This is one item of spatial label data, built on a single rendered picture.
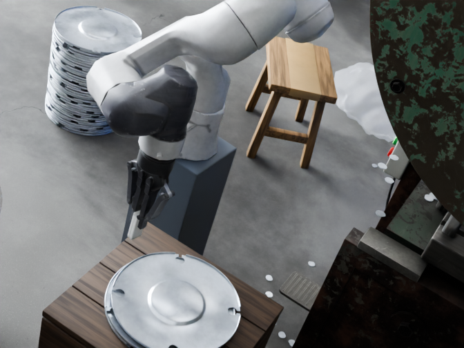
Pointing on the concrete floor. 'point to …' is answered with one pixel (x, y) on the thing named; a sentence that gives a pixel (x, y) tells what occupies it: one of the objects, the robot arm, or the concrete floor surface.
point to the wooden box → (121, 255)
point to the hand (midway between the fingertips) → (137, 224)
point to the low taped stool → (293, 91)
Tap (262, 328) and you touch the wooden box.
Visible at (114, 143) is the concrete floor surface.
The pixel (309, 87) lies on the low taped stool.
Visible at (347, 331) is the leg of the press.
